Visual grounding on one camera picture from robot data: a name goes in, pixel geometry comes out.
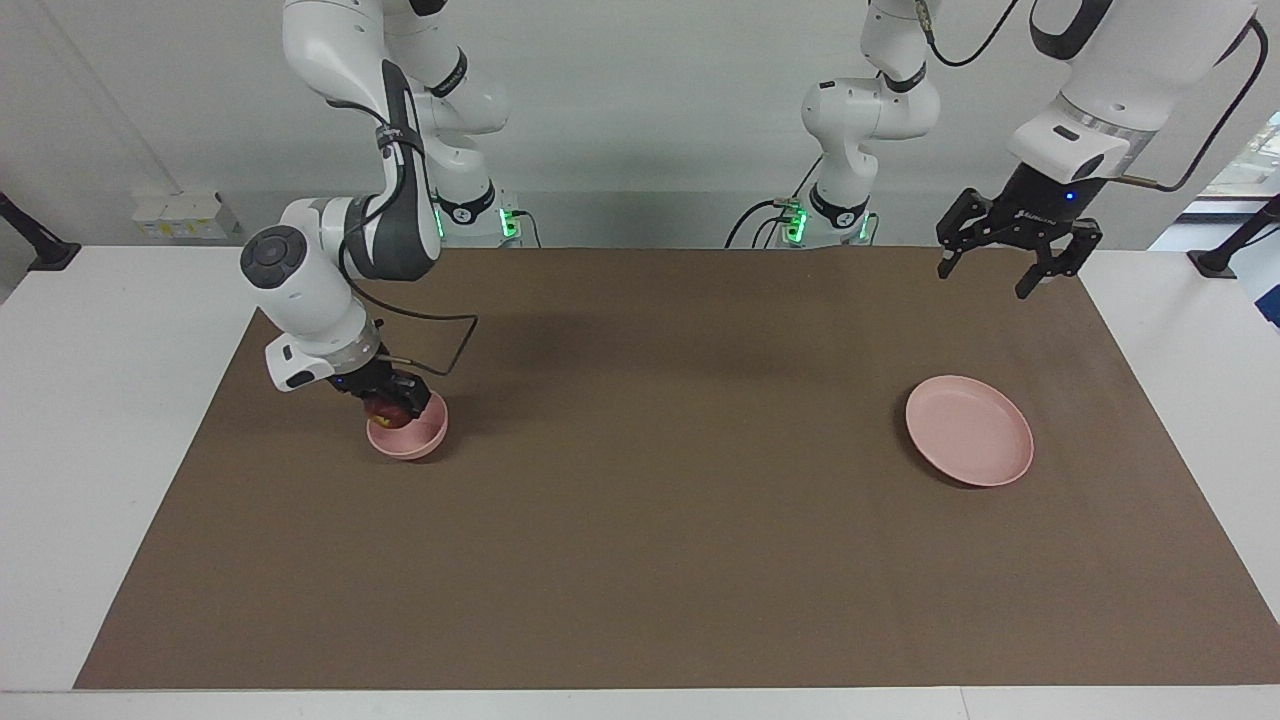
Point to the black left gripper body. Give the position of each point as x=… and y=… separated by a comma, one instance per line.
x=1030, y=215

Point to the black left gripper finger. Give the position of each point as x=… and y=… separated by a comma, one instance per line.
x=948, y=260
x=1035, y=275

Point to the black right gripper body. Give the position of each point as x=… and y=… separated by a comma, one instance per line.
x=380, y=380

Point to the dark red apple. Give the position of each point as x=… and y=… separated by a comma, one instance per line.
x=390, y=413

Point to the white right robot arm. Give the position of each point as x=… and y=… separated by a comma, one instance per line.
x=310, y=290

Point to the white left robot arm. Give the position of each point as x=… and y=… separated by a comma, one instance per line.
x=870, y=110

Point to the pink bowl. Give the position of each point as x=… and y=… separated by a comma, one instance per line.
x=420, y=438

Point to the pink plate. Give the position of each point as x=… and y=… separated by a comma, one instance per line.
x=970, y=430

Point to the black clamp stand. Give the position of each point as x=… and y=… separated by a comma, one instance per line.
x=40, y=245
x=1235, y=245

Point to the blue panel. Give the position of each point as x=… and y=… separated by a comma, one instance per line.
x=1265, y=285

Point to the brown table mat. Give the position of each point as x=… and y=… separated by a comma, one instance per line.
x=640, y=560

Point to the white wall socket box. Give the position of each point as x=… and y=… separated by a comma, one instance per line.
x=185, y=215

